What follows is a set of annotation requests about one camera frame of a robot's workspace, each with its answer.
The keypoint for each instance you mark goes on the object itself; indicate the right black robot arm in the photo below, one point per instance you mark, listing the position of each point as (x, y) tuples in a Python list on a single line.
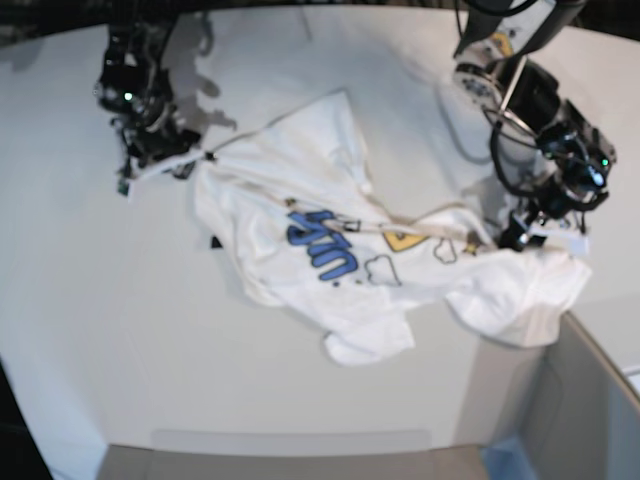
[(135, 88)]

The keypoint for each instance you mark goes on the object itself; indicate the white printed t-shirt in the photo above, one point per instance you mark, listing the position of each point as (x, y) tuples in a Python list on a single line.
[(293, 208)]

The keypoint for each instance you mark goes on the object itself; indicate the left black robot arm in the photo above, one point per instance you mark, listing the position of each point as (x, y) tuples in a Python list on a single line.
[(521, 101)]

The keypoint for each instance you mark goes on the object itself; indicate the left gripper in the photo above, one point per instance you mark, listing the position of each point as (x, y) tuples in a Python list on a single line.
[(528, 227)]

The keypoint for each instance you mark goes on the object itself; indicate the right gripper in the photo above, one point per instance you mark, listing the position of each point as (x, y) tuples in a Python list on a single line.
[(138, 167)]

